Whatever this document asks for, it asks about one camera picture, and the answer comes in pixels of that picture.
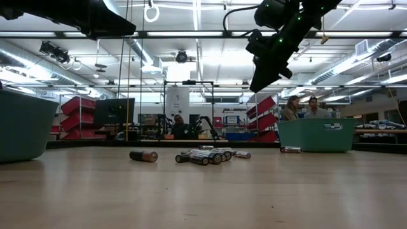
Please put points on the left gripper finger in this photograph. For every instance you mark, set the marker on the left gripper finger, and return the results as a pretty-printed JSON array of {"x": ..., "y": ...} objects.
[{"x": 105, "y": 22}]

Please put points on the black copper Duracell battery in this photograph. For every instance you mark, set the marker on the black copper Duracell battery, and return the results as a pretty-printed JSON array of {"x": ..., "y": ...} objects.
[
  {"x": 182, "y": 158},
  {"x": 143, "y": 156}
]

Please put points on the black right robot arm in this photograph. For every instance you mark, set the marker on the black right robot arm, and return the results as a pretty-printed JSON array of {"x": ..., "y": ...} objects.
[{"x": 318, "y": 9}]

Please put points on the red storage bin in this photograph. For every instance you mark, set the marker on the red storage bin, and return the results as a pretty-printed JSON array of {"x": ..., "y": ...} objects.
[
  {"x": 78, "y": 105},
  {"x": 78, "y": 122},
  {"x": 265, "y": 122},
  {"x": 262, "y": 106},
  {"x": 82, "y": 135}
]

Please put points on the person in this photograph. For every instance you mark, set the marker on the person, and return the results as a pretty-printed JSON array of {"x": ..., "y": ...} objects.
[
  {"x": 179, "y": 128},
  {"x": 291, "y": 111},
  {"x": 316, "y": 112}
]

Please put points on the black overhead light bar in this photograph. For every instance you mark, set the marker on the black overhead light bar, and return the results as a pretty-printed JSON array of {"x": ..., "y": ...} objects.
[{"x": 142, "y": 34}]

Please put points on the black ceiling disc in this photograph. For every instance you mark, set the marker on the black ceiling disc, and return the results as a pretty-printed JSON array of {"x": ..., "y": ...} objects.
[{"x": 100, "y": 66}]

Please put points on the black ceiling spotlight cluster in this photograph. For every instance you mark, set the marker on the black ceiling spotlight cluster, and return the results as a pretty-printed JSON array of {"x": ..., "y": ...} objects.
[{"x": 54, "y": 52}]

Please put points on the yellow hanging connector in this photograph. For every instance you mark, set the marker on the yellow hanging connector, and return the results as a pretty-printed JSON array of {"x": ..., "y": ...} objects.
[{"x": 324, "y": 39}]

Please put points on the small white-framed screen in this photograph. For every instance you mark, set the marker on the small white-framed screen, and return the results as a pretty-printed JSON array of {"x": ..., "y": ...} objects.
[{"x": 232, "y": 120}]

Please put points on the blue storage bin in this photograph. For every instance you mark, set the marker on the blue storage bin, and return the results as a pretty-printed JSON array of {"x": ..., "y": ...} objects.
[{"x": 240, "y": 136}]

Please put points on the green plastic bin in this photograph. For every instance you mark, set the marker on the green plastic bin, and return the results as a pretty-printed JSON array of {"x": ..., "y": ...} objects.
[{"x": 305, "y": 136}]

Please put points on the white ceiling vent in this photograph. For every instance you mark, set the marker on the white ceiling vent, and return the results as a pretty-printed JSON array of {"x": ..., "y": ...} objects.
[{"x": 362, "y": 47}]

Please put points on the black computer monitor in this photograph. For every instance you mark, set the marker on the black computer monitor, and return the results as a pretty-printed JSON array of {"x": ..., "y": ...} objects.
[{"x": 114, "y": 111}]

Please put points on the white cylindrical tank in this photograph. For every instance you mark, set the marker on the white cylindrical tank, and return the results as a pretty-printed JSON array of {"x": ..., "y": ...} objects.
[{"x": 173, "y": 101}]

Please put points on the black ceiling speaker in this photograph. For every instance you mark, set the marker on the black ceiling speaker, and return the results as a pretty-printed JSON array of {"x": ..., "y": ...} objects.
[{"x": 384, "y": 58}]

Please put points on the grey tube bundle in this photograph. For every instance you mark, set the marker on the grey tube bundle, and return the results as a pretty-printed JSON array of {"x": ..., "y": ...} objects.
[{"x": 384, "y": 124}]

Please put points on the wooden work table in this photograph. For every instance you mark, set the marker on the wooden work table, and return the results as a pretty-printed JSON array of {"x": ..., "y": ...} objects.
[{"x": 381, "y": 131}]

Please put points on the dark blue plastic bin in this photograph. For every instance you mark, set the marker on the dark blue plastic bin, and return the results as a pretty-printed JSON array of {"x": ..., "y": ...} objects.
[{"x": 25, "y": 127}]

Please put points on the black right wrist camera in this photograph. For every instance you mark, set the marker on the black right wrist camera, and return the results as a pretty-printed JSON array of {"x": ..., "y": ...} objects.
[{"x": 271, "y": 14}]

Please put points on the silver ventilation duct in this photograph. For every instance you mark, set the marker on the silver ventilation duct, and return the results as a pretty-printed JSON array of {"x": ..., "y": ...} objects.
[
  {"x": 19, "y": 60},
  {"x": 140, "y": 52}
]

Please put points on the black metal frame stand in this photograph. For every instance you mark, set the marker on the black metal frame stand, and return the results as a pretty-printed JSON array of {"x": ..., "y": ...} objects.
[{"x": 189, "y": 82}]

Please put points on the black metal table frame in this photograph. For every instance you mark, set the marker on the black metal table frame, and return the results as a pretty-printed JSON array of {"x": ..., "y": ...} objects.
[{"x": 95, "y": 144}]

